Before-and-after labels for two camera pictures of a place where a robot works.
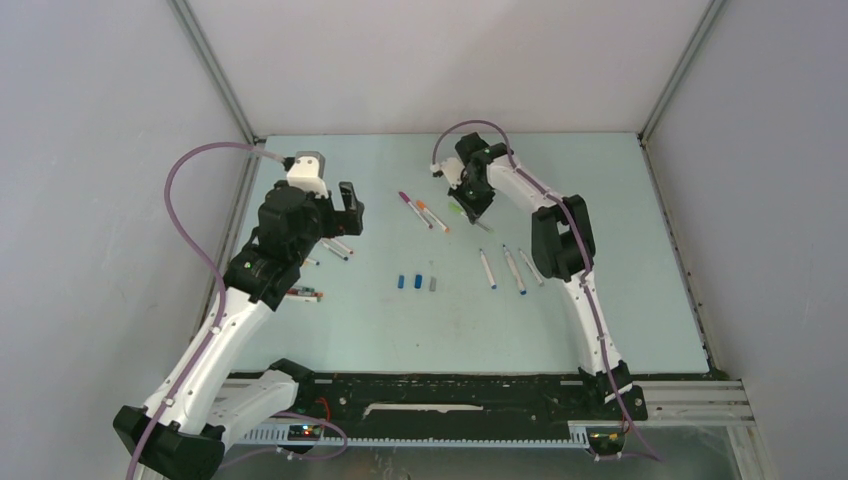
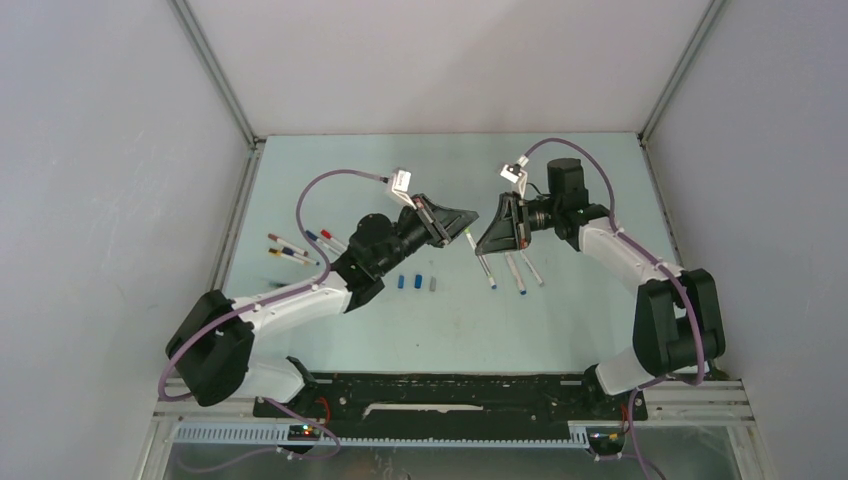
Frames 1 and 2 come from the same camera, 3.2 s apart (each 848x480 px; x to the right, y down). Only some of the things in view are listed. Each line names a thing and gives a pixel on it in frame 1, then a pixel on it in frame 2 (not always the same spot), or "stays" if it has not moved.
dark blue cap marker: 333,251 stays
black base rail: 467,406 stays
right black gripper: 475,209 to 511,229
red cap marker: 341,246 stays
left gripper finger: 351,203 to 443,222
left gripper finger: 348,222 to 450,233
